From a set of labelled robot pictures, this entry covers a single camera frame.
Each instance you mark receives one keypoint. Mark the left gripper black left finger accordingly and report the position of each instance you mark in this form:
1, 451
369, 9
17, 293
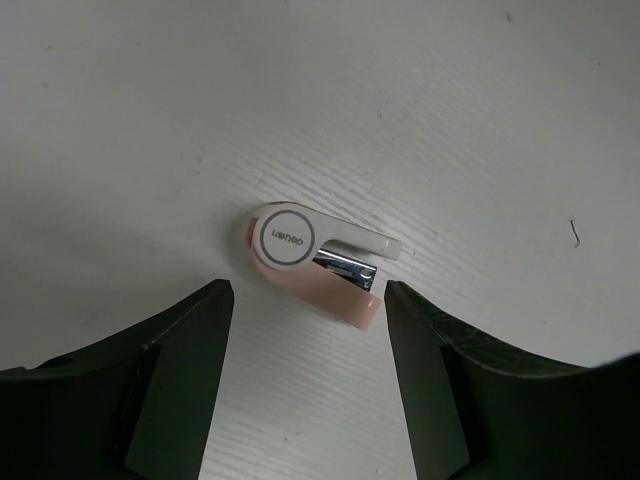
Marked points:
135, 405

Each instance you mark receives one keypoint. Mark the pink white eraser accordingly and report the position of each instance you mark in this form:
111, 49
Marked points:
288, 245

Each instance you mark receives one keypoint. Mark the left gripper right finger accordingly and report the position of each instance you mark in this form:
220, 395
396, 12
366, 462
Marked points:
477, 407

